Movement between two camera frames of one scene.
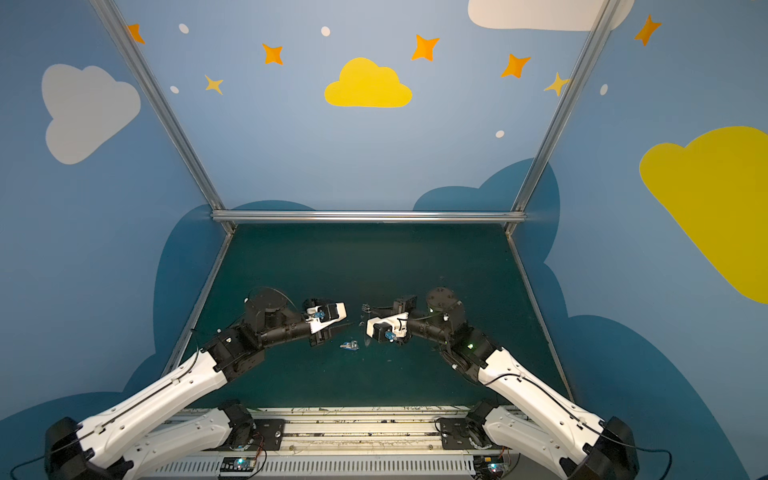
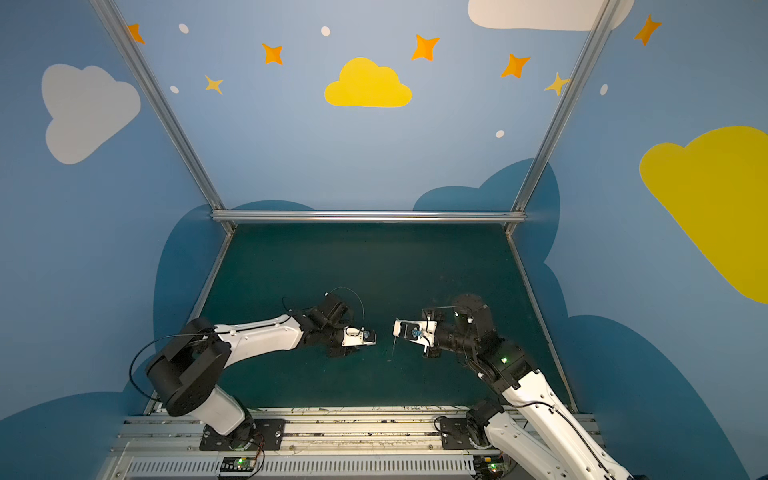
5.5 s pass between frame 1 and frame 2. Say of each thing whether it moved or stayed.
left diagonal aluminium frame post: stayed
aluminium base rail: stayed
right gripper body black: moved
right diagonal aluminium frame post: stayed
